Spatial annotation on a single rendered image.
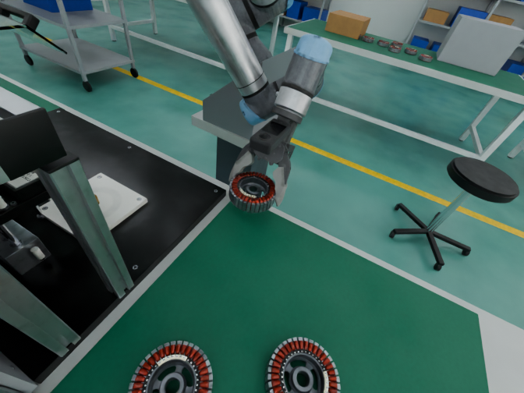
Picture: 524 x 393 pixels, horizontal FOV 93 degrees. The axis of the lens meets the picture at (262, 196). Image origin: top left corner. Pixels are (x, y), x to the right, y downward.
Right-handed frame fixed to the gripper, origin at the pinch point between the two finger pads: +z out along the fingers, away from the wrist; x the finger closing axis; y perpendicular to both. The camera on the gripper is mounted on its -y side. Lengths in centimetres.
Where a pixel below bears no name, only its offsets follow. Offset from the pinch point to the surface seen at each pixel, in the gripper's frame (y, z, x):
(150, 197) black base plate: -7.4, 10.2, 20.8
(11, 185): -31.6, 7.1, 25.9
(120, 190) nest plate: -10.7, 10.8, 26.7
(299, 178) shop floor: 142, 11, 12
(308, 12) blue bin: 520, -263, 198
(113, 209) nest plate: -14.8, 13.2, 23.2
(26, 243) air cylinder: -29.6, 17.1, 23.8
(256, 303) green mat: -12.7, 15.6, -13.2
